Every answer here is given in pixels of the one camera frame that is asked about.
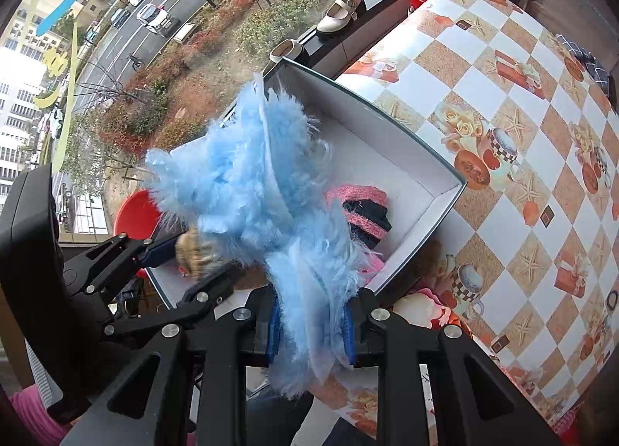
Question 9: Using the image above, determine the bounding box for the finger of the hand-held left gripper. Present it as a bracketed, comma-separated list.
[63, 233, 178, 297]
[104, 264, 248, 346]

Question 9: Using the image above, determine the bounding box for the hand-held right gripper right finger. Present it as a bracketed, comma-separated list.
[343, 290, 562, 446]

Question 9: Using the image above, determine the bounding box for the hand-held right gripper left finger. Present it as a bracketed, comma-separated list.
[60, 288, 282, 446]

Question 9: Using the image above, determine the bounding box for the beige knitted cloth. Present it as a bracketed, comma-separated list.
[173, 227, 219, 283]

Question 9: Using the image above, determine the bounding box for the light blue feather duster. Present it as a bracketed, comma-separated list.
[144, 72, 374, 401]

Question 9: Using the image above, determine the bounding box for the white cardboard box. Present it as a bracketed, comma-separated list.
[145, 58, 469, 312]

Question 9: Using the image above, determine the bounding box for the person's left forearm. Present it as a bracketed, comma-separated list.
[7, 385, 67, 446]

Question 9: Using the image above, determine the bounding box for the red plastic stool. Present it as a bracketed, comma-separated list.
[113, 189, 164, 278]

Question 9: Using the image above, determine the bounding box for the floral tissue pack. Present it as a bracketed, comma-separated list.
[387, 287, 468, 331]

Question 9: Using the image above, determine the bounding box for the checkered printed tablecloth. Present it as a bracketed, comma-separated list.
[314, 0, 619, 438]

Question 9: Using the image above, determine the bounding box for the red plastic basin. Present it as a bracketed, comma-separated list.
[404, 0, 439, 16]

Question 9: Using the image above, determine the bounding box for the plaid cloth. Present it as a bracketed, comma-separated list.
[555, 34, 609, 85]

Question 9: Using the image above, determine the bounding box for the beige strap shoe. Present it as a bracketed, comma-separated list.
[316, 0, 367, 39]
[268, 38, 304, 65]

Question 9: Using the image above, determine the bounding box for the black hair tie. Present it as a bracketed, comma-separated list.
[601, 288, 619, 327]

